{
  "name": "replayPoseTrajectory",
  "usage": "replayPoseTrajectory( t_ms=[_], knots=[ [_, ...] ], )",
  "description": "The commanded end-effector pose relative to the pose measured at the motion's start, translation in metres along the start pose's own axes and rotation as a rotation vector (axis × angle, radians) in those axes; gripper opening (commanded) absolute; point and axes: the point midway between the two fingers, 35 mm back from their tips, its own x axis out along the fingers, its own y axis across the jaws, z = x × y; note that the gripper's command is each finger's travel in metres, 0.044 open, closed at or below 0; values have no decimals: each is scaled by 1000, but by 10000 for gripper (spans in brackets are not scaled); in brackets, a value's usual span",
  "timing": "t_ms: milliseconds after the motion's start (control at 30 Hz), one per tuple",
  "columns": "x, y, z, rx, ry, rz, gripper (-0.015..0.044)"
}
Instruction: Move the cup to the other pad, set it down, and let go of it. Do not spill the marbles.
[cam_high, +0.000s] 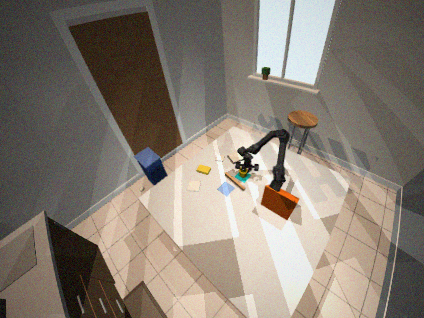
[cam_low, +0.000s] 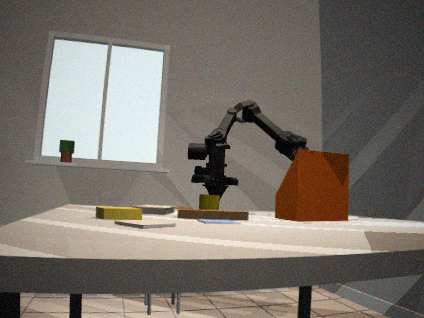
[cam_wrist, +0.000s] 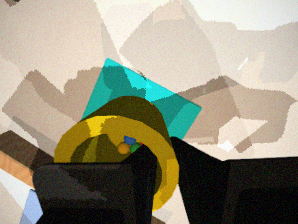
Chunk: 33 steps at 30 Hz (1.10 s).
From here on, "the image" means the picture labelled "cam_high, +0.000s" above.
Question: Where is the yellow rectangular block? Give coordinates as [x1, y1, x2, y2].
[197, 165, 211, 175]

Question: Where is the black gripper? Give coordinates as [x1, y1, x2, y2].
[235, 161, 259, 173]

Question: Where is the tan wooden flat bar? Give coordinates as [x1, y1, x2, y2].
[225, 172, 246, 191]

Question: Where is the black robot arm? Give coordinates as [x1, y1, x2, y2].
[237, 129, 290, 192]

